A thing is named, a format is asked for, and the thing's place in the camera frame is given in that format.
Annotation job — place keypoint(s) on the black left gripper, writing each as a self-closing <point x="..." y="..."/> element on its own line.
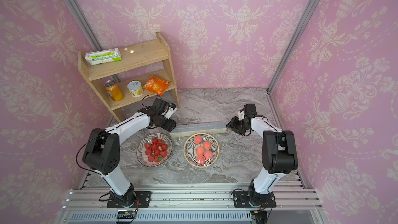
<point x="170" y="125"/>

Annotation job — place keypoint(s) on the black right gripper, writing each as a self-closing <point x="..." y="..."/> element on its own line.
<point x="234" y="125"/>

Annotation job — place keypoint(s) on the cream plastic wrap dispenser box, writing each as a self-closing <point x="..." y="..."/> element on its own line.
<point x="187" y="130"/>

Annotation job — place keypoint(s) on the striped plate of peaches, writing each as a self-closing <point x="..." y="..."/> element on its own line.
<point x="201" y="150"/>

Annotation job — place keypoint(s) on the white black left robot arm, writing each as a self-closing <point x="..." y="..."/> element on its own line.
<point x="101" y="153"/>

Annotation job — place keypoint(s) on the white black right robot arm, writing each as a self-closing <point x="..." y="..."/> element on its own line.
<point x="278" y="156"/>

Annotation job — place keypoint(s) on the orange snack bag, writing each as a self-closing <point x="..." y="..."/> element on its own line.
<point x="156" y="85"/>

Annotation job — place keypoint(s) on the white yellow tin can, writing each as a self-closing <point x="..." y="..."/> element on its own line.
<point x="135" y="88"/>

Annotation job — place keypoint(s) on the wooden two-tier shelf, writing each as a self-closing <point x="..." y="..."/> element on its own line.
<point x="134" y="56"/>

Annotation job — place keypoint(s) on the orange drink can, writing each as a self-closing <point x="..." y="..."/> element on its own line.
<point x="113" y="90"/>

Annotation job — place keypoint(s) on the green white carton box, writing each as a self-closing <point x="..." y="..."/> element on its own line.
<point x="104" y="56"/>

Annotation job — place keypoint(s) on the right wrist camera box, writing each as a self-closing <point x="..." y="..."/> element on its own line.
<point x="241" y="115"/>

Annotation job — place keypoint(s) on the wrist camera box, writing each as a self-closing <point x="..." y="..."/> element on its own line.
<point x="171" y="109"/>
<point x="241" y="115"/>

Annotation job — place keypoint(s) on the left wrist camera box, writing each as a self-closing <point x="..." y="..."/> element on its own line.
<point x="171" y="109"/>

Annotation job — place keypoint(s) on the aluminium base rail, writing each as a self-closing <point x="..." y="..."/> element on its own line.
<point x="289" y="203"/>

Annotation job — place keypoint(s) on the aluminium corner frame post right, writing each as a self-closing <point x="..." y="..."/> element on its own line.
<point x="297" y="33"/>

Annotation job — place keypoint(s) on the aluminium corner frame post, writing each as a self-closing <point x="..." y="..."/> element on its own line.
<point x="82" y="21"/>
<point x="297" y="33"/>

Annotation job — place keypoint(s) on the aluminium corner frame post left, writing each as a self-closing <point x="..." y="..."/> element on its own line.
<point x="82" y="21"/>

